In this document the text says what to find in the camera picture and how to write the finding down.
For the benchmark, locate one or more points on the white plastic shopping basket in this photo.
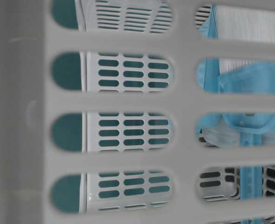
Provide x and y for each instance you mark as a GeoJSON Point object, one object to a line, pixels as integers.
{"type": "Point", "coordinates": [30, 101]}

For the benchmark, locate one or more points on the blue white hand brush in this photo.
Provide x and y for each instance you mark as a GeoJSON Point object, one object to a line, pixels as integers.
{"type": "Point", "coordinates": [240, 76]}

